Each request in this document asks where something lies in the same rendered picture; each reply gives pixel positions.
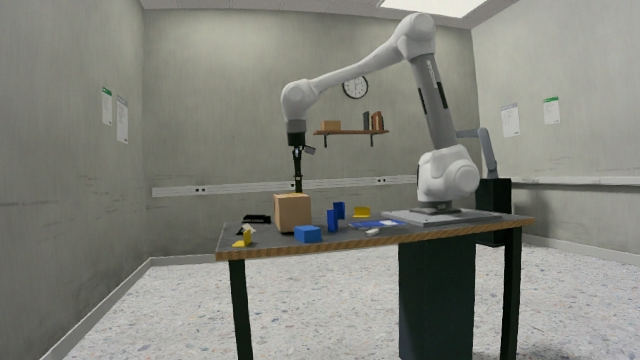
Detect brown cardboard box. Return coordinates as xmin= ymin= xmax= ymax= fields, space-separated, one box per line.
xmin=274 ymin=193 xmax=312 ymax=232

